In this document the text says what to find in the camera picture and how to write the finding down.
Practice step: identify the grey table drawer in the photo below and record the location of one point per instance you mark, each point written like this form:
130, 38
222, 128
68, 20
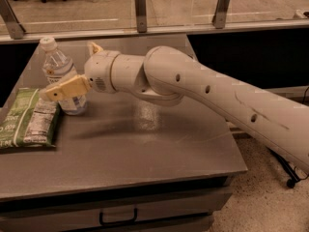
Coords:
184, 211

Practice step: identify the green jalapeno chip bag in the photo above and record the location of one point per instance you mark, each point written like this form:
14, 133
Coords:
30, 122

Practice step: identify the black wheeled stand base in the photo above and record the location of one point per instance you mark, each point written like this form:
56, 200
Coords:
294, 178

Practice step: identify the black drawer handle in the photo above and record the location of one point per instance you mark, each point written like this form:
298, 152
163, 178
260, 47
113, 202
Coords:
117, 216

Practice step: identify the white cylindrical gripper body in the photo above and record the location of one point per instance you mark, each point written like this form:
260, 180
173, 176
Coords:
98, 71

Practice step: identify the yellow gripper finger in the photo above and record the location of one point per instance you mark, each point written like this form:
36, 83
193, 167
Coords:
75, 86
94, 48

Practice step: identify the clear plastic tea bottle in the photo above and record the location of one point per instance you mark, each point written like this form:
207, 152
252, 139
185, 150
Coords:
56, 65

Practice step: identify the middle metal glass bracket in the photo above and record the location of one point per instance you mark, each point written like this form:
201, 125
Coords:
141, 15

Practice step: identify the right metal glass bracket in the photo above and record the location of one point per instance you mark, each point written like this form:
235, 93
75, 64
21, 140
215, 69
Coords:
220, 14

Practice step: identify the metal glass bracket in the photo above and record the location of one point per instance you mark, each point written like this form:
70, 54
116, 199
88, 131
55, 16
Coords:
141, 15
220, 14
15, 29

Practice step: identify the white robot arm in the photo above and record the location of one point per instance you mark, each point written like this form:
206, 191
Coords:
165, 75

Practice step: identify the grey window rail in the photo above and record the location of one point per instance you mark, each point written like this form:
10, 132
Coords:
278, 24

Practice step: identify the left metal glass bracket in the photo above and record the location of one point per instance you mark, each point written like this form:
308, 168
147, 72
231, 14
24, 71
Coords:
15, 29

